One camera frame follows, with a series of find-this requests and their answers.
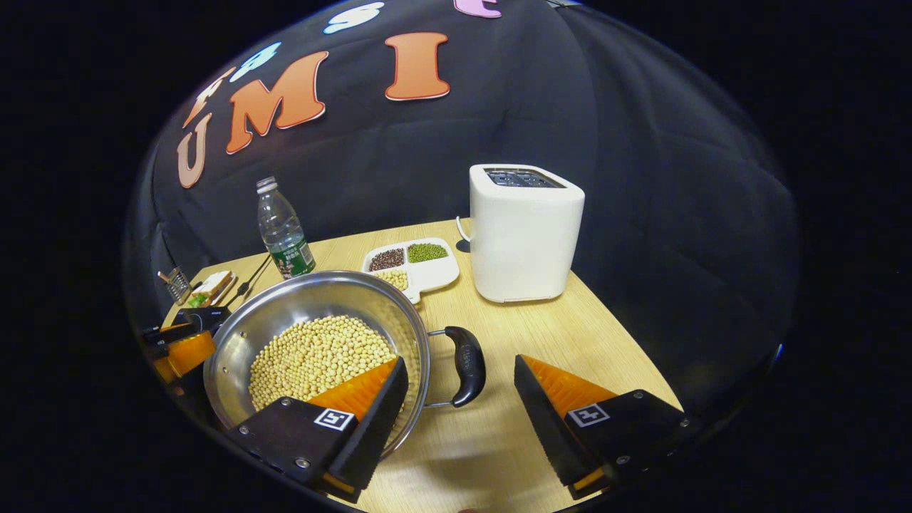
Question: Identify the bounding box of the small metal wire holder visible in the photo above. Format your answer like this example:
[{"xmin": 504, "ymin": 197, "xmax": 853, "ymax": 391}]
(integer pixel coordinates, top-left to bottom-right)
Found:
[{"xmin": 158, "ymin": 267, "xmax": 193, "ymax": 306}]

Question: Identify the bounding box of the stainless steel pot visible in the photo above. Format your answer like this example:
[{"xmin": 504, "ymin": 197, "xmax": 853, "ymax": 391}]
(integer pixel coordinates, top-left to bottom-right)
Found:
[{"xmin": 203, "ymin": 271, "xmax": 487, "ymax": 457}]

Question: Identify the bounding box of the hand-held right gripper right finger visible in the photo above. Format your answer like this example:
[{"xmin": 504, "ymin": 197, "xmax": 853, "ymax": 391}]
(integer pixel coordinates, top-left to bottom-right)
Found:
[{"xmin": 514, "ymin": 354, "xmax": 703, "ymax": 499}]

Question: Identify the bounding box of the white divided bean dish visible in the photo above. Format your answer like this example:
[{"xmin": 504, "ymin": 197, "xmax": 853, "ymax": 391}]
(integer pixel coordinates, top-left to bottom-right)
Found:
[{"xmin": 362, "ymin": 237, "xmax": 461, "ymax": 305}]

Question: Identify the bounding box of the pile of soybeans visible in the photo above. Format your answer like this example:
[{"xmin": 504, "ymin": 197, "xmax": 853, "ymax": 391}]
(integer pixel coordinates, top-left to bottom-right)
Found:
[{"xmin": 248, "ymin": 316, "xmax": 398, "ymax": 412}]

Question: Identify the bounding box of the clear plastic water bottle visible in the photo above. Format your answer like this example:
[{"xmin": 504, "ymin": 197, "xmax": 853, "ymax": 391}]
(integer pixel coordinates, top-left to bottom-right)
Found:
[{"xmin": 256, "ymin": 177, "xmax": 316, "ymax": 280}]

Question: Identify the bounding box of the black power cable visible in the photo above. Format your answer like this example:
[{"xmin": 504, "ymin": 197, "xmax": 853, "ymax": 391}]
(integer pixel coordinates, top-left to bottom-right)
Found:
[{"xmin": 228, "ymin": 253, "xmax": 273, "ymax": 307}]

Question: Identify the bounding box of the black backdrop cloth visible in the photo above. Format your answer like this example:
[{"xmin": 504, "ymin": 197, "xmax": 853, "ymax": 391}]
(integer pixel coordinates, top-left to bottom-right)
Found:
[{"xmin": 125, "ymin": 0, "xmax": 799, "ymax": 414}]

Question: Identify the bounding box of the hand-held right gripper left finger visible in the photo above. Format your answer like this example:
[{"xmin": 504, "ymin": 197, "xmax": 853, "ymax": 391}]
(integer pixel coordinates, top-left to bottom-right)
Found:
[{"xmin": 227, "ymin": 356, "xmax": 410, "ymax": 503}]

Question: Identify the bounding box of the white toaster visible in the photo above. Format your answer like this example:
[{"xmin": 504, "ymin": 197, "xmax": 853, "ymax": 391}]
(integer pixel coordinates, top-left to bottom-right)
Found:
[{"xmin": 469, "ymin": 164, "xmax": 586, "ymax": 304}]

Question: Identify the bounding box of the white bread sandwich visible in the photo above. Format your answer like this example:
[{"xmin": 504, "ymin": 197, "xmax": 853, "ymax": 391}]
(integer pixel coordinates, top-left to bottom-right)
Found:
[{"xmin": 187, "ymin": 271, "xmax": 236, "ymax": 309}]

